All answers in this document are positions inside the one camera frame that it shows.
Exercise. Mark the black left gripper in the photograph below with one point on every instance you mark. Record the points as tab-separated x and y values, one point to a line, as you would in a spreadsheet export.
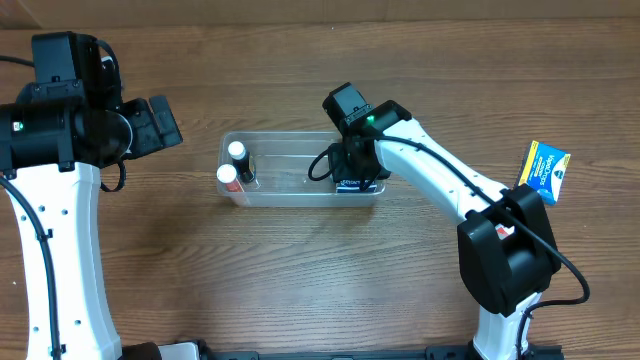
151	130

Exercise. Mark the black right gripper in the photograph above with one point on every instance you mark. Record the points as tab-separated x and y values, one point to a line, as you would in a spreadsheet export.
356	176

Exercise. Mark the orange tablet tube white cap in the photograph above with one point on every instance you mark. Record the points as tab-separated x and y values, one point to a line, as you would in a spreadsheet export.
227	176

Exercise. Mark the dark bottle white cap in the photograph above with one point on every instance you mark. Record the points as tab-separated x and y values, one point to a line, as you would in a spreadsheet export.
242	161

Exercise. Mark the clear plastic container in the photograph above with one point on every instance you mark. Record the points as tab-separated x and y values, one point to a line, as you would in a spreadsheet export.
281	161

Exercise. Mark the blue VapoDrops cough box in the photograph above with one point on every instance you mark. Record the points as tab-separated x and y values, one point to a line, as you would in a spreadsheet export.
543	169

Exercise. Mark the red ActiFast medicine box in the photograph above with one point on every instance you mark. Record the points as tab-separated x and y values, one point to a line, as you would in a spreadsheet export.
503	231

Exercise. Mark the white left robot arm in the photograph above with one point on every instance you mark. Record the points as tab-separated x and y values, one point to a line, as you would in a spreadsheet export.
64	128

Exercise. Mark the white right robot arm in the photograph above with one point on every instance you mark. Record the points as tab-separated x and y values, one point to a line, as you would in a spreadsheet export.
505	242

